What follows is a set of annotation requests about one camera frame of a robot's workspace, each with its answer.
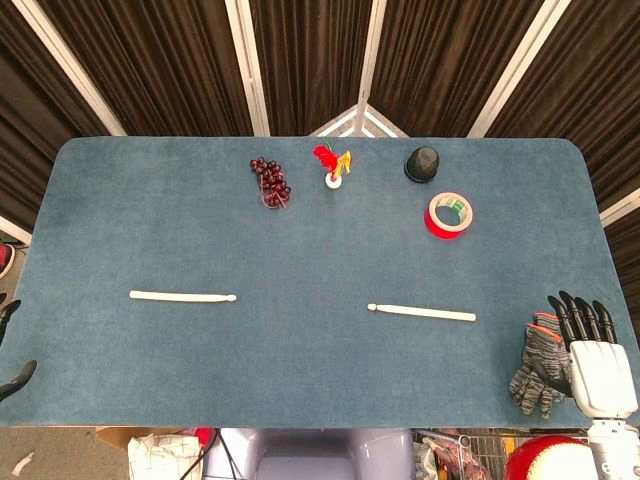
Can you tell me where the brown curtain screen panel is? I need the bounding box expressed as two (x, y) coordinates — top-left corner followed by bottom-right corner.
(372, 0), (546, 137)
(492, 0), (640, 211)
(0, 0), (109, 241)
(249, 0), (374, 137)
(37, 0), (254, 137)

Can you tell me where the blue felt table mat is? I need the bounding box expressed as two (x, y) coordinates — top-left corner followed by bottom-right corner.
(0, 136), (640, 430)

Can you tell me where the lavender robot torso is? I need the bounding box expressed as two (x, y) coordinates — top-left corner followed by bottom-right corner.
(204, 427), (416, 480)

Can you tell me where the red and white ball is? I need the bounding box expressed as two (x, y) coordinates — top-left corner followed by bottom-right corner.
(503, 434), (601, 480)

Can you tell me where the black faceted cup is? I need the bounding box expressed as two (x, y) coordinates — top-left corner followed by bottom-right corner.
(403, 145), (442, 184)

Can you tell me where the brown cardboard box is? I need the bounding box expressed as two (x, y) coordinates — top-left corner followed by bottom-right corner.
(94, 426), (151, 451)

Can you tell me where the red tape roll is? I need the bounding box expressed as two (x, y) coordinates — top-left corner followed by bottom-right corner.
(424, 191), (474, 241)

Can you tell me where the white checked cloth bag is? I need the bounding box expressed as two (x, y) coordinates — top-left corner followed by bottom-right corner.
(127, 433), (204, 480)

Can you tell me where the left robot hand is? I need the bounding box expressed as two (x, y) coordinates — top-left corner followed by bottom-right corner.
(0, 298), (39, 404)

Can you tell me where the pale wooden drumstick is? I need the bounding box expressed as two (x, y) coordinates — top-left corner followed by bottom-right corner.
(129, 289), (238, 304)
(367, 302), (478, 323)

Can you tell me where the metal wire basket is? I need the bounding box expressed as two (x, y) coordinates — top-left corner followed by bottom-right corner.
(414, 428), (519, 480)

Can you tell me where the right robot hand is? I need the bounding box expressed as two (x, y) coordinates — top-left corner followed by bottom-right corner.
(532, 290), (639, 419)

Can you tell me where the red feather shuttlecock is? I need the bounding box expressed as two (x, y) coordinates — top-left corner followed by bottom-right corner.
(313, 137), (355, 190)

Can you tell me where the grey knit work glove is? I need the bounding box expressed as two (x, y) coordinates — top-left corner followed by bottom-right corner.
(533, 312), (571, 351)
(508, 323), (574, 419)

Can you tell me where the dark red grape bunch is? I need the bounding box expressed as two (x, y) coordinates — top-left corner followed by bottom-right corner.
(249, 157), (293, 211)

